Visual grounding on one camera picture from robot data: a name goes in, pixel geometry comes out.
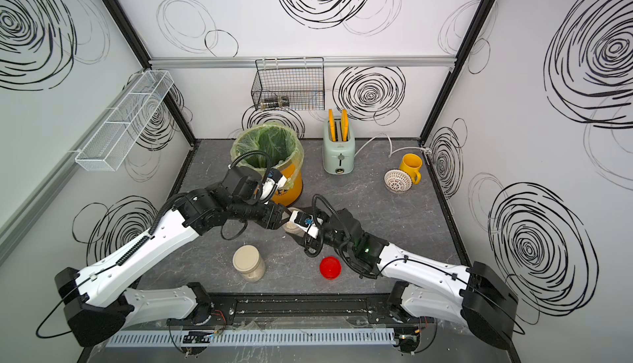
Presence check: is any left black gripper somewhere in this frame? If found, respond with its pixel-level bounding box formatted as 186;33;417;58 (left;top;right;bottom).
231;194;298;229

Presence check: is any yellow trash bin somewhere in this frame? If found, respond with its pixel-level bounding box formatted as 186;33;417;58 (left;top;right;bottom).
272;160;303;207

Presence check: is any red jar lid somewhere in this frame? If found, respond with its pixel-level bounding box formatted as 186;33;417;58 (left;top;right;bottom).
319;256;342;280

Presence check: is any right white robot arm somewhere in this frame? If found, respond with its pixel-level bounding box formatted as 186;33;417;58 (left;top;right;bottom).
290;195;520;350

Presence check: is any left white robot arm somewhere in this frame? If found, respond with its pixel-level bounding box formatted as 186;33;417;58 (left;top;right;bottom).
54;150;287;348

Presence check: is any cream lid oatmeal jar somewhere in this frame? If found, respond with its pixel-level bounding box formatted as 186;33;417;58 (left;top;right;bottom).
232;245;266;282

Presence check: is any green plastic bin liner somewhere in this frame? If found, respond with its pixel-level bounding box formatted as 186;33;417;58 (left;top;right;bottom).
230;122;304;168

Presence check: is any mint green toaster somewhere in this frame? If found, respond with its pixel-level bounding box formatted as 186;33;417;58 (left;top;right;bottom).
322;122;356;175

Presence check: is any white round sink strainer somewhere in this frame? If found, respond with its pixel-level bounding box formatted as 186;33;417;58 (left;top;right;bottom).
383;169;412;193

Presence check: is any yellow mug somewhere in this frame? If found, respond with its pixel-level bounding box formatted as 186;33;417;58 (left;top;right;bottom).
399;154;424;185

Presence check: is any right yellow toast slice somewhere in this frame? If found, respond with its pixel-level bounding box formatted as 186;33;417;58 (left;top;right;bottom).
341;109;349;142

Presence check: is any yellow toast slice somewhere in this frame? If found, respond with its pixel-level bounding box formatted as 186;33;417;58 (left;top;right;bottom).
328;109;336;142
341;109;349;142

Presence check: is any dark item in basket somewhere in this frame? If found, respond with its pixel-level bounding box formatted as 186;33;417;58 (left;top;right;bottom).
260;95;289;110

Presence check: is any left yellow toast slice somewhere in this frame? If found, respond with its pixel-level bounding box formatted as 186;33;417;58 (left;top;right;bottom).
328;109;336;142

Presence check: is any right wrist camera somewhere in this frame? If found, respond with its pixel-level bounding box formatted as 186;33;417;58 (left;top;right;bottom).
297;213;320;239

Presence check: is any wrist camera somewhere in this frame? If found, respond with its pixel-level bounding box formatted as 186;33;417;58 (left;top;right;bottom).
260;169;287;202
297;213;320;239

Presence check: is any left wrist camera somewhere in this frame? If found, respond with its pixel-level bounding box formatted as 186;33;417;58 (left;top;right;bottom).
260;169;287;202

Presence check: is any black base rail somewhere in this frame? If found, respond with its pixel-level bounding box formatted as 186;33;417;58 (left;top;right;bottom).
167;292;446;325

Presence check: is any white toaster power cord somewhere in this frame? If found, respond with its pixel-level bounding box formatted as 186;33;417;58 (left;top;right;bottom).
353;133;429;159

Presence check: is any white slotted cable duct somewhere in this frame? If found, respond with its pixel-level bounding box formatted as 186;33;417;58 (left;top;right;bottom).
105;328;396;348

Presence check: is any black wire wall basket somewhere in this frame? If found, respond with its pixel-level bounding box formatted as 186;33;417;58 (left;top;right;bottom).
251;57;326;111

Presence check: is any white wire wall shelf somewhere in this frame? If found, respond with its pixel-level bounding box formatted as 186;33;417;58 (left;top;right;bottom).
75;70;174;172

